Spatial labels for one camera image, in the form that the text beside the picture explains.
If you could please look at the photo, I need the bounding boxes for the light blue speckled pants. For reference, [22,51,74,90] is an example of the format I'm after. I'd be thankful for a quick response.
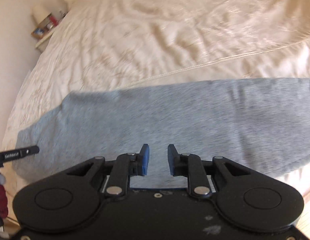
[12,78,310,189]

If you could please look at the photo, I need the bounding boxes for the wooden photo frame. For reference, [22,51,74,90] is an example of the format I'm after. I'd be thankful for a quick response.
[31,27,49,40]

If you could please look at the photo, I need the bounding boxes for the white table lamp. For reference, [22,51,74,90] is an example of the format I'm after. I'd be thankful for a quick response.
[32,5,49,23]

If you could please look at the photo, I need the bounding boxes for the cream embroidered bedspread bed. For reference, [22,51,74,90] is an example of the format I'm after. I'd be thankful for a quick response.
[0,0,310,200]

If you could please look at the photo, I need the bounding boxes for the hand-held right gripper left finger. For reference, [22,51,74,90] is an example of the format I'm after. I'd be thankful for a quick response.
[66,144,150,197]

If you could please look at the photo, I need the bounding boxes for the dark red cloth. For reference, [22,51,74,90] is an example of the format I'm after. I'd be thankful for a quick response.
[0,185,8,219]

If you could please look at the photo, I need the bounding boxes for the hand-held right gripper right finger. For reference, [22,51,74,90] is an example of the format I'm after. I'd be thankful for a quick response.
[168,144,270,198]

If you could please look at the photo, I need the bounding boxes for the cream nightstand with lamp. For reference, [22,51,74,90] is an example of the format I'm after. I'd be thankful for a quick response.
[35,26,59,53]

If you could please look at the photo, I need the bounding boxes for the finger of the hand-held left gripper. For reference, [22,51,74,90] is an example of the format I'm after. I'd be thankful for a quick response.
[0,145,40,167]

